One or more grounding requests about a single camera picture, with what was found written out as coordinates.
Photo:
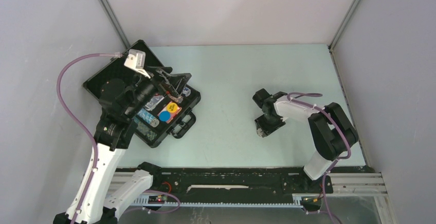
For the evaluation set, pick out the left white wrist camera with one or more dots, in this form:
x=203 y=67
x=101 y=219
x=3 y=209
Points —
x=135 y=60

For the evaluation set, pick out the red playing card deck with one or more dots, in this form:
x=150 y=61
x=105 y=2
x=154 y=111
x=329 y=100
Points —
x=172 y=114

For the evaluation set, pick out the yellow big blind button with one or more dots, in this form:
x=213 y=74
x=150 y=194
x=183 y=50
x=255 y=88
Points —
x=172 y=107

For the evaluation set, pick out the black poker set case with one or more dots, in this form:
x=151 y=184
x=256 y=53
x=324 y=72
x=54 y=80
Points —
x=112 y=87

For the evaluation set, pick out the blue round chip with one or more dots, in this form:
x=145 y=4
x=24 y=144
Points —
x=164 y=116

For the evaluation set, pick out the green and blue chip stack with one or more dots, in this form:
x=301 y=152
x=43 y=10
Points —
x=186 y=91

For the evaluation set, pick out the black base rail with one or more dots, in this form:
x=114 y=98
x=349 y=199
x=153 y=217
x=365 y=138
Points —
x=252 y=186

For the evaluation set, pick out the light blue chip stack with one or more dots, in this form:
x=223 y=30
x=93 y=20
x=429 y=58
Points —
x=148 y=118

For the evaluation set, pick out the teal green chip stack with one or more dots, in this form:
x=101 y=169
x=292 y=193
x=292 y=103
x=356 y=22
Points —
x=145 y=130

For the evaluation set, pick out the clear round dealer button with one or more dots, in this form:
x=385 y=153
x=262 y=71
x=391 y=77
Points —
x=154 y=101

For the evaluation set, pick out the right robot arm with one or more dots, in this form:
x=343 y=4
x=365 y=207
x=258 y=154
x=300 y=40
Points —
x=332 y=132

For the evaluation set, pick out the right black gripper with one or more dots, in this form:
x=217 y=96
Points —
x=265 y=129

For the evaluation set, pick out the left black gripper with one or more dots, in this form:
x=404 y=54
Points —
x=178 y=81

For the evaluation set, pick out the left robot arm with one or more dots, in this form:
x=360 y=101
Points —
x=91 y=203

